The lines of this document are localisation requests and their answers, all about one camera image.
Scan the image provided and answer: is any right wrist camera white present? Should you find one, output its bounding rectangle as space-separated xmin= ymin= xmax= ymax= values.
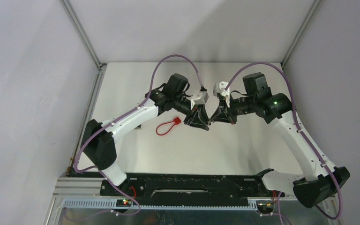
xmin=213 ymin=81 xmax=230 ymax=107

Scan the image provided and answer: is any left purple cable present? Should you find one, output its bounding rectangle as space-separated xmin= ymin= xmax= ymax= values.
xmin=74 ymin=54 xmax=206 ymax=217

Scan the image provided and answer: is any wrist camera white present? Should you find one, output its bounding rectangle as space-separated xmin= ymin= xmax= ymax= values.
xmin=190 ymin=90 xmax=209 ymax=109
xmin=213 ymin=81 xmax=230 ymax=107

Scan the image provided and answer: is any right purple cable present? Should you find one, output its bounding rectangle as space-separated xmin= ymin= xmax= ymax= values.
xmin=223 ymin=61 xmax=344 ymax=225

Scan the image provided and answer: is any purple cable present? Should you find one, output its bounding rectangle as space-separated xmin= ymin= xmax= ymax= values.
xmin=223 ymin=61 xmax=344 ymax=225
xmin=74 ymin=54 xmax=206 ymax=217

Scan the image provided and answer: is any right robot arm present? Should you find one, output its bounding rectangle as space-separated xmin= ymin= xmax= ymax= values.
xmin=210 ymin=72 xmax=350 ymax=208

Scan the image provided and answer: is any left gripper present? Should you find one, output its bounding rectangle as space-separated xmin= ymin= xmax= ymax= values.
xmin=173 ymin=94 xmax=210 ymax=131

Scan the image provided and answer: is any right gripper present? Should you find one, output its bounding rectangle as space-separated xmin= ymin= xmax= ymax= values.
xmin=210 ymin=93 xmax=257 ymax=125

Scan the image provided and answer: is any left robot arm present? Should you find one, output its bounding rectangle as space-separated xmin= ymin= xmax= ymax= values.
xmin=81 ymin=74 xmax=209 ymax=195

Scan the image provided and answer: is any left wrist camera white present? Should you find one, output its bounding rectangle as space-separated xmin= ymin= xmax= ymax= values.
xmin=190 ymin=90 xmax=209 ymax=109

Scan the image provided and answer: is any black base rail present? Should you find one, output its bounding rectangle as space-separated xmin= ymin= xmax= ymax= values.
xmin=100 ymin=169 xmax=279 ymax=208

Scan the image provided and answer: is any red cable lock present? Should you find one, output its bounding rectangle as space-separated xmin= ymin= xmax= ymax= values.
xmin=155 ymin=117 xmax=182 ymax=136

